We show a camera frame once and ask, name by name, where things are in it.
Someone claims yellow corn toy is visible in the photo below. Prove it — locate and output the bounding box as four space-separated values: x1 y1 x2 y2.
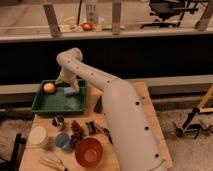
39 153 67 171

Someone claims clear bottle on shelf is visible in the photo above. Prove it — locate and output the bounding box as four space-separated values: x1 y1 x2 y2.
85 0 98 24

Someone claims dark red toy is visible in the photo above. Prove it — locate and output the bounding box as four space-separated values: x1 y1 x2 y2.
71 120 84 148

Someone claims black office chair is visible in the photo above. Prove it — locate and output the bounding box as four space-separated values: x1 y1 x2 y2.
141 0 198 29

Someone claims orange ball in tray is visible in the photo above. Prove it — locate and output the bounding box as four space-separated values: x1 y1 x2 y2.
43 83 56 94

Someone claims blue sponge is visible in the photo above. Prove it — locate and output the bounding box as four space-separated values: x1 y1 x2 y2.
64 87 79 97

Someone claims blue cup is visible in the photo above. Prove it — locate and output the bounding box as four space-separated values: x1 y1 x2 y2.
55 132 70 150

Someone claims dark utensil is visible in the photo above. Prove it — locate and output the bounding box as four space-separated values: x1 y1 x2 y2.
104 128 113 144

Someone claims small dark packet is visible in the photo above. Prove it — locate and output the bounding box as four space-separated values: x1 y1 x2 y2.
86 121 97 135

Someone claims red apple on shelf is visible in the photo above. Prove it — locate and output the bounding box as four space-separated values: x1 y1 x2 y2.
81 22 93 31

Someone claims yellow black tripod stand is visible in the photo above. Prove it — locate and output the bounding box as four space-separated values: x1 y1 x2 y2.
175 84 213 138

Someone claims dark metal can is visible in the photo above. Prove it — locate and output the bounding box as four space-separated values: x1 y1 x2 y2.
52 115 65 128

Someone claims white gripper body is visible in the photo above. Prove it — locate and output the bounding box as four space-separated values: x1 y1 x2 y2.
55 69 80 92

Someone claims black chair at left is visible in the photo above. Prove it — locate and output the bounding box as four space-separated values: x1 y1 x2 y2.
0 133 26 171

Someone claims red bowl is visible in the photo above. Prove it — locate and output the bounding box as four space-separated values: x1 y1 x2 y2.
75 137 103 168

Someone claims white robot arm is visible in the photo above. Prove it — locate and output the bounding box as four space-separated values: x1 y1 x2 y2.
56 48 167 171

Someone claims green plastic tray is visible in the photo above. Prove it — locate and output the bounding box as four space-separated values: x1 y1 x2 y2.
32 79 87 115

